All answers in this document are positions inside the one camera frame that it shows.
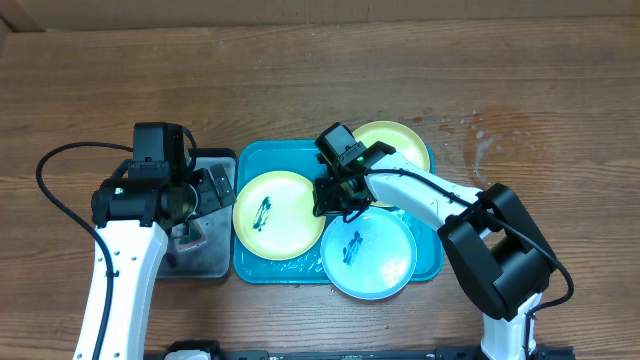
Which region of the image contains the pink green sponge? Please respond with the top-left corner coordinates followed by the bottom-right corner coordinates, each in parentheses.
top-left (171, 220), bottom-right (206, 252)

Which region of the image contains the yellow plate with stain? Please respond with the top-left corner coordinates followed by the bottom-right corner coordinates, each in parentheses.
top-left (233, 171), bottom-right (326, 261)

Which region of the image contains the light blue plate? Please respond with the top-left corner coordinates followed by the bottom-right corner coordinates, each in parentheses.
top-left (320, 208), bottom-right (417, 301)

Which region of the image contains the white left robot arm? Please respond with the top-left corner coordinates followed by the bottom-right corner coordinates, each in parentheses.
top-left (97, 206), bottom-right (233, 359)

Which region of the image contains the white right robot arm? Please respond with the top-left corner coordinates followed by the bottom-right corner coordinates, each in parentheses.
top-left (314, 140), bottom-right (560, 359)

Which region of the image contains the teal plastic tray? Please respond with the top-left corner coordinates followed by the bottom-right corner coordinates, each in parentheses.
top-left (233, 139), bottom-right (444, 285)

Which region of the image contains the black soapy water tray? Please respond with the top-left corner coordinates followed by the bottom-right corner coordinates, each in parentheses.
top-left (158, 148), bottom-right (237, 280)

